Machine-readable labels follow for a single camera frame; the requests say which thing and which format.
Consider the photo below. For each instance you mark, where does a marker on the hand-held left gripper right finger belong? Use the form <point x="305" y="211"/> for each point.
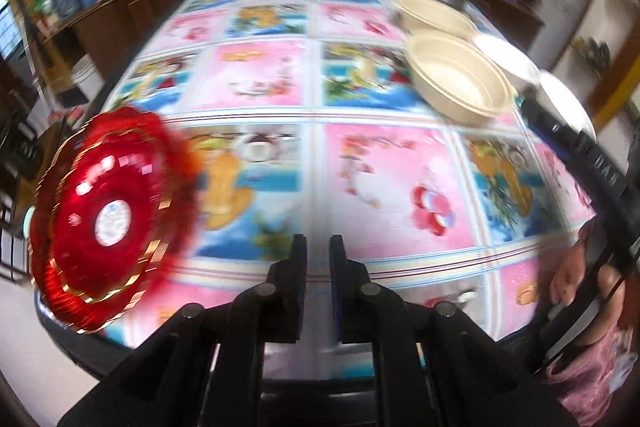
<point x="337" y="287"/>

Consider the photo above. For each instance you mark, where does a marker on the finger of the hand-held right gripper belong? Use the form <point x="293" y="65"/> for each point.
<point x="547" y="122"/>

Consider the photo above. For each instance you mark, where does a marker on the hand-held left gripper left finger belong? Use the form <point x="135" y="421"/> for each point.
<point x="299" y="277"/>

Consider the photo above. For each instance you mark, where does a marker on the white plate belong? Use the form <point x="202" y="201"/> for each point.
<point x="510" y="57"/>
<point x="565" y="102"/>

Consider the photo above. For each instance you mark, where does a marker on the cream bowl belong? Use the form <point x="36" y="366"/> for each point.
<point x="430" y="14"/>
<point x="450" y="72"/>

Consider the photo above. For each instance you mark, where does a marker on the red plastic plate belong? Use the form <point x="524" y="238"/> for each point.
<point x="110" y="217"/>

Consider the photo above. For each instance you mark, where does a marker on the person's right hand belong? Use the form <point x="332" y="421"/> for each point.
<point x="567" y="274"/>

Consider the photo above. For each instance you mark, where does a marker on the printed tablecloth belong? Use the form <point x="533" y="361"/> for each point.
<point x="390" y="167"/>

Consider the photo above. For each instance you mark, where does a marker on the person's pink clothing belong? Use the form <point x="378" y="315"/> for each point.
<point x="590" y="372"/>

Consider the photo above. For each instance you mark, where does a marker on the white bucket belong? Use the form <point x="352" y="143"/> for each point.
<point x="87" y="77"/>

